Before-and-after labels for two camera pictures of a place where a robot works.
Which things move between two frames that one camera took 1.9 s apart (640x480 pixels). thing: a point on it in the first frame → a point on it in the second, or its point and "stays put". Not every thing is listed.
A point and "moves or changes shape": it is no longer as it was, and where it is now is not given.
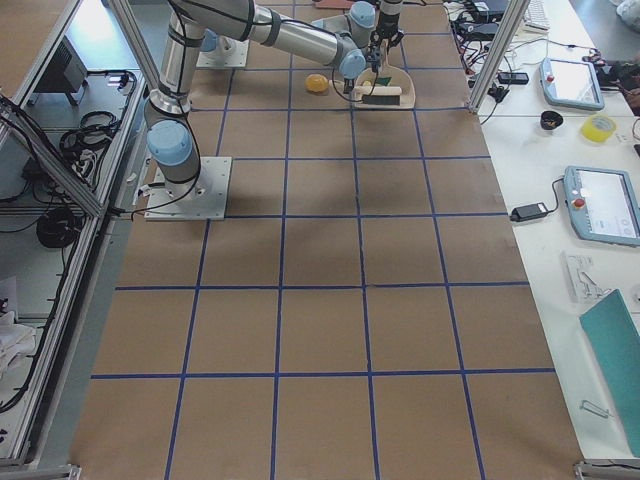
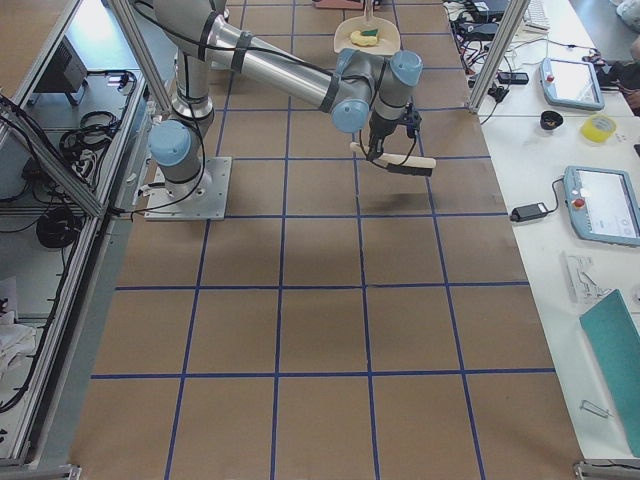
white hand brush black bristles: x=379 y=95 moves or changes shape
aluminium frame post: x=515 y=12 stays put
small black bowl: x=550 y=120 stays put
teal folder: x=612 y=327 stays put
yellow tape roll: x=598 y=128 stays put
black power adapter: x=528 y=212 stays put
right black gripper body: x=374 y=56 → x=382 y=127
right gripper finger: x=348 y=85 → x=378 y=147
